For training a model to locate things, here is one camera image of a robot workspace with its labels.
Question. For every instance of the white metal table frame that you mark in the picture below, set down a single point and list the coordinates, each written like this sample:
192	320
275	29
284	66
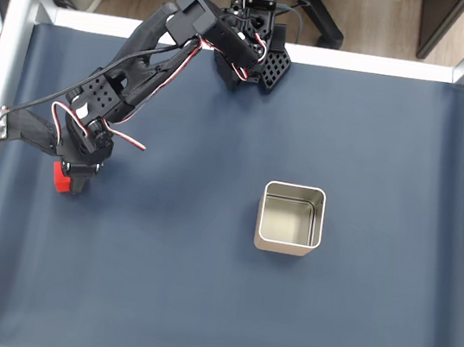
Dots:
84	20

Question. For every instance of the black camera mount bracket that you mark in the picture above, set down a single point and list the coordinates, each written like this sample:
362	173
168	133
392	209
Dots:
31	130

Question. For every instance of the red cube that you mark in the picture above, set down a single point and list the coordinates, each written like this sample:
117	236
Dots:
60	180

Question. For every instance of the blue grey table mat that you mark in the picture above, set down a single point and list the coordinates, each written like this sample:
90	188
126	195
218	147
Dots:
195	299

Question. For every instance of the square metal tin container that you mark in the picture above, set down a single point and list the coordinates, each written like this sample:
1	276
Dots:
286	221

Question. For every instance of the black office chair base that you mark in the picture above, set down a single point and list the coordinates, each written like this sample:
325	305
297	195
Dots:
325	17

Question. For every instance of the dark brown cabinet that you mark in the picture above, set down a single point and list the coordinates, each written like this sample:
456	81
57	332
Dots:
442	21

